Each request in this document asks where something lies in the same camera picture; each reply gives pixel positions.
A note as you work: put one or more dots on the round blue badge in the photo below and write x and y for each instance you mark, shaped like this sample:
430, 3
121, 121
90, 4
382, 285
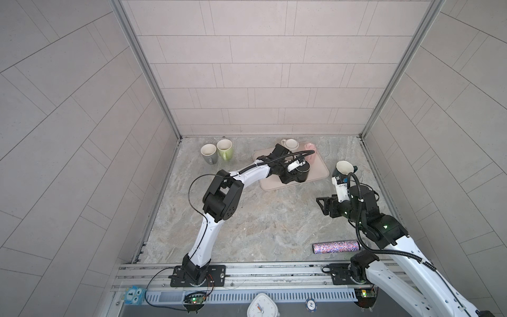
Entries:
310, 305

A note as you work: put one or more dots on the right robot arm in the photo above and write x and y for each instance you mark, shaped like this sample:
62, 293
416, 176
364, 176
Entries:
391, 260

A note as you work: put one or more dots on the white mug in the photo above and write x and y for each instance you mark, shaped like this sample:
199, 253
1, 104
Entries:
290, 144

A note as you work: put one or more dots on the left circuit board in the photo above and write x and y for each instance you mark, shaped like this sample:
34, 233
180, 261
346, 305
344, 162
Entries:
194, 301

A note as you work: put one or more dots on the pink plastic tray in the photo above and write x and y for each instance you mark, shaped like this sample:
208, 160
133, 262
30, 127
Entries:
318, 170

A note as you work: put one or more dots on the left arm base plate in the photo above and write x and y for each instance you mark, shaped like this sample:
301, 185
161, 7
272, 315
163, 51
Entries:
210, 275

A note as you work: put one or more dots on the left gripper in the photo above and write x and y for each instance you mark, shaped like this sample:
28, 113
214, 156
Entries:
285, 177

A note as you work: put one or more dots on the grey mug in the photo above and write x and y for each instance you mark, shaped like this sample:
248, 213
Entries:
209, 153

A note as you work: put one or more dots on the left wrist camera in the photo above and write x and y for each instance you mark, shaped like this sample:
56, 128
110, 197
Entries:
294, 164

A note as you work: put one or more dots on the dark green mug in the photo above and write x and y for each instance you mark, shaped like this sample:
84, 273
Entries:
343, 168

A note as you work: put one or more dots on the light green mug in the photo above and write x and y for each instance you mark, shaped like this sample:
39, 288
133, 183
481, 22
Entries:
225, 149

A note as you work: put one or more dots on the white kitchen timer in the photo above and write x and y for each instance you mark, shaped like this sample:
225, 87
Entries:
263, 306

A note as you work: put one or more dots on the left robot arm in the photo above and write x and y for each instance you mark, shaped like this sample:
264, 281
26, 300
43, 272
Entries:
222, 197

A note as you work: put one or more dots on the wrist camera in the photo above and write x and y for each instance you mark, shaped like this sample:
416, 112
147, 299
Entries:
341, 187
294, 164

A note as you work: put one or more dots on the glittery cylindrical bottle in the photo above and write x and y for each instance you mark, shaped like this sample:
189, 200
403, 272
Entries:
336, 247

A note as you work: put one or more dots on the right circuit board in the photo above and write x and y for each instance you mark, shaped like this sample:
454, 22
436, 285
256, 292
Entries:
366, 298

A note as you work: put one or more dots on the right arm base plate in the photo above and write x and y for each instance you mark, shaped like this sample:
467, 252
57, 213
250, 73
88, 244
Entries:
346, 274

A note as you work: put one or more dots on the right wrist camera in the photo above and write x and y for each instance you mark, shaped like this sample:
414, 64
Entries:
341, 187

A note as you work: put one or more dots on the blue owl sticker box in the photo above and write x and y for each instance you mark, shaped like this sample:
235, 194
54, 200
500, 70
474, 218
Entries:
134, 296

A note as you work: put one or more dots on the circuit board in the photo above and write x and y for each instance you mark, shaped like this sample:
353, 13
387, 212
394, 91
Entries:
194, 301
366, 298

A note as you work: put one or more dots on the black mug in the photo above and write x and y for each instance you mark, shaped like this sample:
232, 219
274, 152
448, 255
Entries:
301, 172

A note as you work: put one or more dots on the aluminium mounting rail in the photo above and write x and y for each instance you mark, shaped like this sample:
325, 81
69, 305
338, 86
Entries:
239, 275

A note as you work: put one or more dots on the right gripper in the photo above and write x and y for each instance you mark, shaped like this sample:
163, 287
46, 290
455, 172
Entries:
333, 201

